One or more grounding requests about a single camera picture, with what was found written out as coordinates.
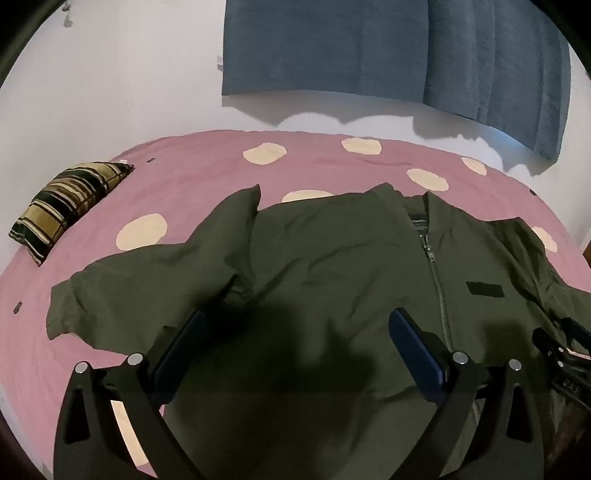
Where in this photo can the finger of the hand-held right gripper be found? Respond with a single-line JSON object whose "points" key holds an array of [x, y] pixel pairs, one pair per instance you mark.
{"points": [[577, 330], [547, 340]]}

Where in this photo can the striped yellow black pillow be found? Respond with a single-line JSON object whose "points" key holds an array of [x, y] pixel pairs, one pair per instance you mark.
{"points": [[64, 203]]}

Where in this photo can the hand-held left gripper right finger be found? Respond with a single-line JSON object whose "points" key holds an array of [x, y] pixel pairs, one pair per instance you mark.
{"points": [[411, 346]]}

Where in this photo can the brown wooden furniture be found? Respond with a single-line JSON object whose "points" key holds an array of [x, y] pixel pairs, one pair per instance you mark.
{"points": [[586, 256]]}

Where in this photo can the pleated blue hanging curtain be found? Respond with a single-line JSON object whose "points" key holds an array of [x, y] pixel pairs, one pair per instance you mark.
{"points": [[498, 64]]}

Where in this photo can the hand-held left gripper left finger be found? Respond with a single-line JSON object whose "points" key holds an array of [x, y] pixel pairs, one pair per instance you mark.
{"points": [[184, 341]]}

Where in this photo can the small wall hook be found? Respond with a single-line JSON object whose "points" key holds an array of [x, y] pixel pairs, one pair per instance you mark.
{"points": [[68, 11]]}

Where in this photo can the olive green jacket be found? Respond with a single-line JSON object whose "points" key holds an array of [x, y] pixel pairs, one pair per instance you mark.
{"points": [[323, 258]]}

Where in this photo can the wide blue hanging curtain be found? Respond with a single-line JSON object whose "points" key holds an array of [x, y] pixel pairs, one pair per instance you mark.
{"points": [[323, 46]]}

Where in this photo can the pink bedsheet with cream dots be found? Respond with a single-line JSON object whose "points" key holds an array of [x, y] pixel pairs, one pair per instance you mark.
{"points": [[184, 184]]}

